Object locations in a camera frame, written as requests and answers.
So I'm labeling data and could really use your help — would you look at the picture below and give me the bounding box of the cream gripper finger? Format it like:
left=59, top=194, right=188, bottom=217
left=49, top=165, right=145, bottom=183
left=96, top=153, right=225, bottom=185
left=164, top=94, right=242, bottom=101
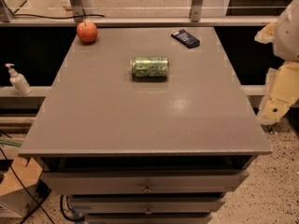
left=257, top=61, right=299, bottom=125
left=254, top=22, right=276, bottom=44

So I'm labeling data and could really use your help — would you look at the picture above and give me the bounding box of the green soda can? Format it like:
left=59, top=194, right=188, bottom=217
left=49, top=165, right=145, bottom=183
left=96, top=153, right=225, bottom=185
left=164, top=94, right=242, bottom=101
left=131, top=56, right=169, bottom=77

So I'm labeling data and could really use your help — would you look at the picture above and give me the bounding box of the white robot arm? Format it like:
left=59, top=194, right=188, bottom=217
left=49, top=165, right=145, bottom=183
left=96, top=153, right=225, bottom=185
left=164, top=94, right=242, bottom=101
left=254, top=0, right=299, bottom=125

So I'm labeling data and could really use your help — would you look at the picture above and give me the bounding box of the grey drawer cabinet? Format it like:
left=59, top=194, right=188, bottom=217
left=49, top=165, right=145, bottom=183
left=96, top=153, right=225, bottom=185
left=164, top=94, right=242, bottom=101
left=18, top=26, right=273, bottom=224

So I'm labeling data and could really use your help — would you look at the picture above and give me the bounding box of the middle grey drawer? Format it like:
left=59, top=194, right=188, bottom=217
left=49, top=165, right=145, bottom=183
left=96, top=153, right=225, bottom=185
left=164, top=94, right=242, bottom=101
left=69, top=196, right=224, bottom=215

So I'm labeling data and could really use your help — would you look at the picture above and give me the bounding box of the grey drawer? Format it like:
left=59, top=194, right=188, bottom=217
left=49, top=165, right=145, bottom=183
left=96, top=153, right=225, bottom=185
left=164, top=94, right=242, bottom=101
left=42, top=170, right=249, bottom=195
left=86, top=214, right=212, bottom=224
left=69, top=196, right=224, bottom=215

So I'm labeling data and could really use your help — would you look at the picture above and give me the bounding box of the red apple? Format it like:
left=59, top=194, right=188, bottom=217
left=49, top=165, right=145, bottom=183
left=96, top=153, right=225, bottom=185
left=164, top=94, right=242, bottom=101
left=77, top=21, right=98, bottom=44

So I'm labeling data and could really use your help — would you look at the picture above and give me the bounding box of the bottom grey drawer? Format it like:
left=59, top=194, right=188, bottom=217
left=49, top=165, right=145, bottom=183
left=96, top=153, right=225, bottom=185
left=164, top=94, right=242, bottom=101
left=86, top=214, right=212, bottom=224

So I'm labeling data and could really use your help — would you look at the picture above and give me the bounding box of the top grey drawer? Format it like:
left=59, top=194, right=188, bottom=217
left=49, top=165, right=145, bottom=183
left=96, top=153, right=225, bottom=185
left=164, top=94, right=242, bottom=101
left=42, top=170, right=249, bottom=195

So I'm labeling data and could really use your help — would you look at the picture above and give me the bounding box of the white pump bottle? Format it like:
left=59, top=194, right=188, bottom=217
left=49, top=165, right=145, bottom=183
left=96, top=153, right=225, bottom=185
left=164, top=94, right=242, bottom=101
left=6, top=63, right=32, bottom=96

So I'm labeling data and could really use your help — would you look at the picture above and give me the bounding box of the cardboard box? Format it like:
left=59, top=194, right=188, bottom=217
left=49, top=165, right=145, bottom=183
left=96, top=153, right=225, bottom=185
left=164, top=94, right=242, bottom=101
left=0, top=157, right=42, bottom=218

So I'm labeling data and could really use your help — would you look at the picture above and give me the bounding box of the right metal frame post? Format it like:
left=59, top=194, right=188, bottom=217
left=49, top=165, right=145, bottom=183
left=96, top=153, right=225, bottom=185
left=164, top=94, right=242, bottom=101
left=190, top=0, right=204, bottom=22

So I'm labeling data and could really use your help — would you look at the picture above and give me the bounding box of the metal frame post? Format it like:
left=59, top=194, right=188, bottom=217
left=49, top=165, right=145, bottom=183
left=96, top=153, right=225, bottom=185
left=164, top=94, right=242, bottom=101
left=70, top=0, right=85, bottom=22
left=190, top=0, right=204, bottom=22

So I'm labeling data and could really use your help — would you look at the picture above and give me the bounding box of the left metal frame post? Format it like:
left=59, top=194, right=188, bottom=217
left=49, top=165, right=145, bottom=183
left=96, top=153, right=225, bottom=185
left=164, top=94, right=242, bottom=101
left=70, top=0, right=85, bottom=22

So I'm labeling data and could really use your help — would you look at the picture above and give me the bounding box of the black cable on shelf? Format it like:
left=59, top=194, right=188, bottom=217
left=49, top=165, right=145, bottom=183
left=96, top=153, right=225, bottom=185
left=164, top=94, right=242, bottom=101
left=12, top=13, right=106, bottom=21

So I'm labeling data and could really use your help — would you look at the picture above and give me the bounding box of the black cable under drawers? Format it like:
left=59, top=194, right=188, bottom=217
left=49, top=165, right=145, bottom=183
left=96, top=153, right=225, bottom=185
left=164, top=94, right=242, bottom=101
left=59, top=194, right=86, bottom=222

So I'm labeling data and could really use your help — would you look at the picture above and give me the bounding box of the black cable on floor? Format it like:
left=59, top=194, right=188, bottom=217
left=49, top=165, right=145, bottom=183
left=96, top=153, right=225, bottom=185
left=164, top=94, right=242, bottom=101
left=0, top=147, right=56, bottom=224

